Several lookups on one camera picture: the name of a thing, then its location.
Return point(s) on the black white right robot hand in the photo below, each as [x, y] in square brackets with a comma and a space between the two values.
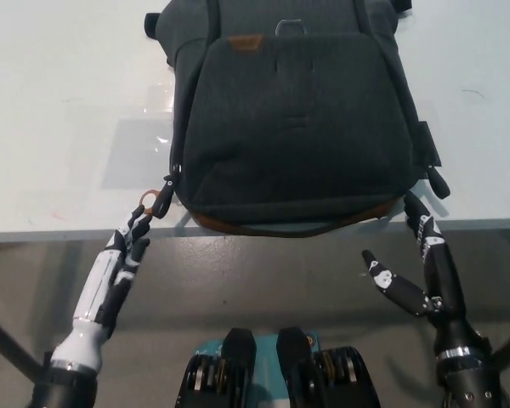
[446, 297]

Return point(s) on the black teal robot body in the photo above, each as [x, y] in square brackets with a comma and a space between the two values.
[238, 353]

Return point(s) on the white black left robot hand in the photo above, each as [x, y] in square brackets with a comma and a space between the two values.
[98, 276]

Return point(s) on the dark grey backpack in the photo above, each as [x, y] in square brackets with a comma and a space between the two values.
[280, 127]

